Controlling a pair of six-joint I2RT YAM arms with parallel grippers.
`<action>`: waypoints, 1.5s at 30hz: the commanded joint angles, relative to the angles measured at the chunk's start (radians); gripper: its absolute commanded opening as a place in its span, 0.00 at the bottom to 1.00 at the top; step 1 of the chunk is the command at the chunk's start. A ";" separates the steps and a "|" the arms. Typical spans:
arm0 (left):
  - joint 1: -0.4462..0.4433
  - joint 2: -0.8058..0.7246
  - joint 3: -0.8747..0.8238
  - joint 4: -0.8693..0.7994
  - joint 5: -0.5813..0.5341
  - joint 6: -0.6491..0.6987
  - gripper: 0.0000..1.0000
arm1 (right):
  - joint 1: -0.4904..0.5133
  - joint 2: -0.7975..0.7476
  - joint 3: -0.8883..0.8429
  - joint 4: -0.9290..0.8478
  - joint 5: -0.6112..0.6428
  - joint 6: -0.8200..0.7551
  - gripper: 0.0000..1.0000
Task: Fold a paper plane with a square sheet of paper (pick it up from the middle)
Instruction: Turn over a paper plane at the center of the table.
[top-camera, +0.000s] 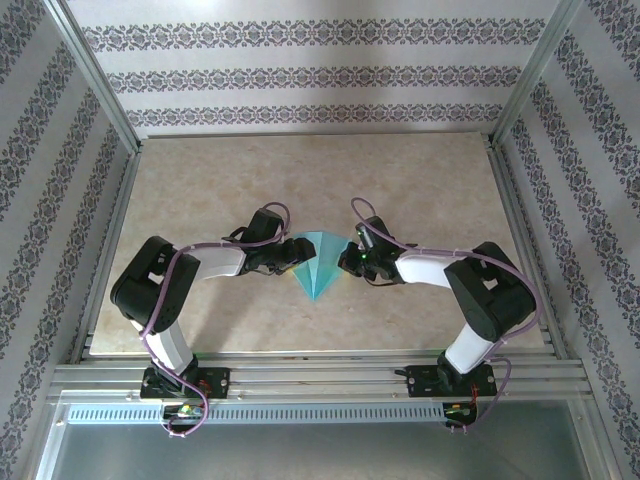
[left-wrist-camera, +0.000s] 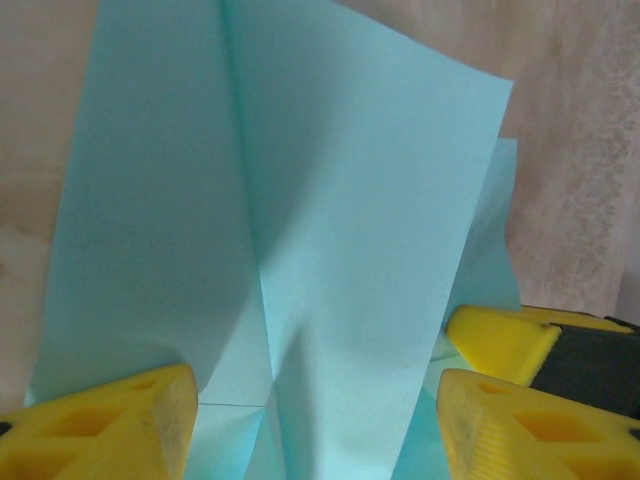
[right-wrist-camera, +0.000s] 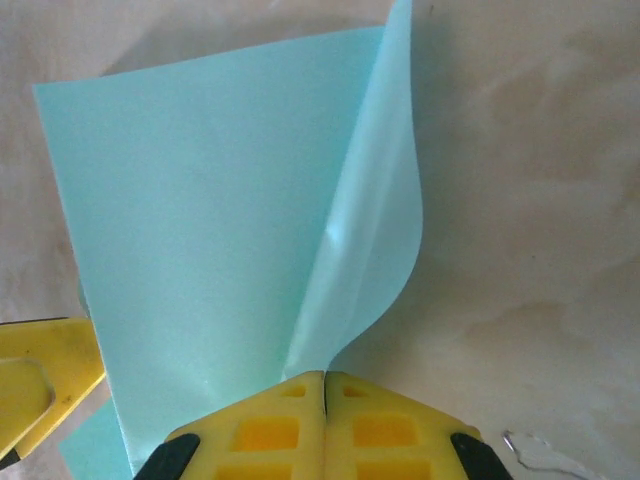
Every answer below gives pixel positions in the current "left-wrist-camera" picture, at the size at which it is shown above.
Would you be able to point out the light blue cloth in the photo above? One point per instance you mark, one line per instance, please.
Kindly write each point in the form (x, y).
(300, 175)

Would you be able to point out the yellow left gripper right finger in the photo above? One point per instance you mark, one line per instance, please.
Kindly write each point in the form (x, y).
(500, 440)

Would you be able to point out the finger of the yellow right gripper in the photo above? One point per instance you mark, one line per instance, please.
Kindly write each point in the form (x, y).
(500, 345)

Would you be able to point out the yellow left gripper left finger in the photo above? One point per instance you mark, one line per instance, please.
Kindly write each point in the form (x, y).
(75, 440)

